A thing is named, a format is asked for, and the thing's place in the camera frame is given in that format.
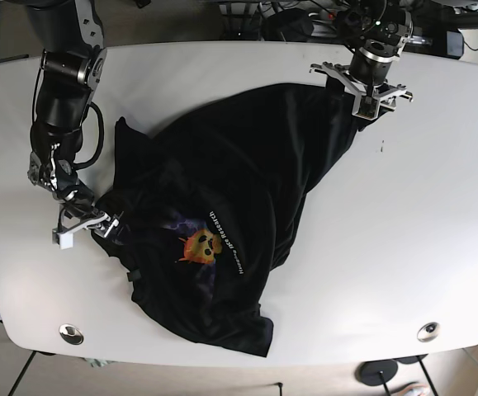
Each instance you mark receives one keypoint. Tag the left black floor stand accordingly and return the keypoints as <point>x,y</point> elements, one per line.
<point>375,373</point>

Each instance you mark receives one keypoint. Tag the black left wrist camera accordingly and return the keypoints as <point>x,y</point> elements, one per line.
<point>366,107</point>

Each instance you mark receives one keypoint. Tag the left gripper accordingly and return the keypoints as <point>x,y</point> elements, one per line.
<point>366,74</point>

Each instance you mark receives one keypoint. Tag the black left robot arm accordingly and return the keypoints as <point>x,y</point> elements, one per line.
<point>376,32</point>

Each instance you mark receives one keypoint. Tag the right black floor stand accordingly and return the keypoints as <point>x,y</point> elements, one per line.
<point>409,360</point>

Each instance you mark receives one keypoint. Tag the black printed T-shirt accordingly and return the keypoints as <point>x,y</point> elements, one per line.
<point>212,203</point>

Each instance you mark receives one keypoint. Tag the black floor stand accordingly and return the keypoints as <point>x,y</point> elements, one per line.
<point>375,373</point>
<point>409,360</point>

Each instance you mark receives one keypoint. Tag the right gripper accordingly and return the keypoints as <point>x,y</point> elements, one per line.
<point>78,213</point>

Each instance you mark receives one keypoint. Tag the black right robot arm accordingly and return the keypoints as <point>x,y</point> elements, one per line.
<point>67,132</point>

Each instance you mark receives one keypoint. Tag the table cable grommet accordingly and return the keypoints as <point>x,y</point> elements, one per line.
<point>71,334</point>
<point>428,332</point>

